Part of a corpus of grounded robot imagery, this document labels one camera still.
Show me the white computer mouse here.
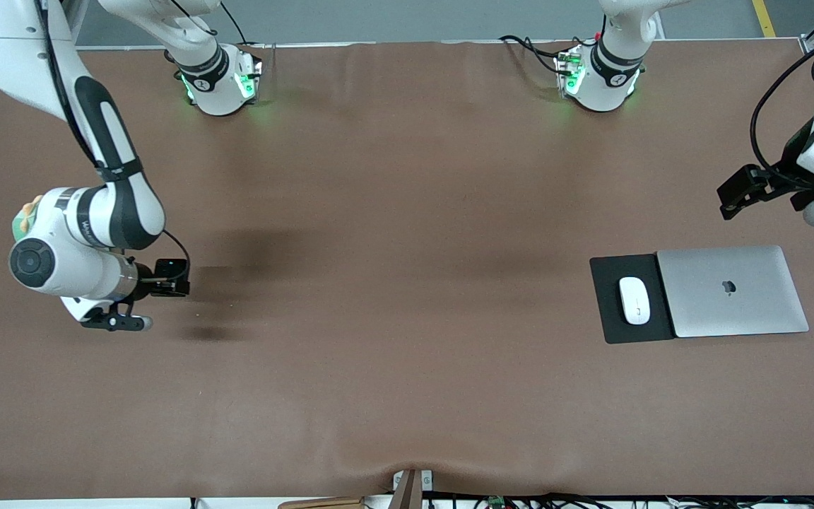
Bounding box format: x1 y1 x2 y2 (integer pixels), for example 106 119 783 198
618 276 652 326

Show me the black mouse pad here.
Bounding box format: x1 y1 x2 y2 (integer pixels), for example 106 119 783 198
589 254 676 345

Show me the green dinosaur plush toy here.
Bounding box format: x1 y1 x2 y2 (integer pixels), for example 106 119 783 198
12 196 45 240

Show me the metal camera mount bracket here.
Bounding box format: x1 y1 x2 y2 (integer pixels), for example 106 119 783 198
392 469 434 509

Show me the brown table cover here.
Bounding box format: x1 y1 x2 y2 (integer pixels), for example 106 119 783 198
0 39 814 500

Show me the brown wooden plank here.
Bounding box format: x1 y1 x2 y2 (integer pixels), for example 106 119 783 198
278 496 366 509

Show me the silver laptop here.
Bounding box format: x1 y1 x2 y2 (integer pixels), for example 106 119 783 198
656 245 810 339

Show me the black base cable bundle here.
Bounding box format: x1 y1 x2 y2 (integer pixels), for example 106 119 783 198
498 33 595 77

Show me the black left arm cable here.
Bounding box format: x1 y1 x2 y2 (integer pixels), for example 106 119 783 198
750 44 814 179

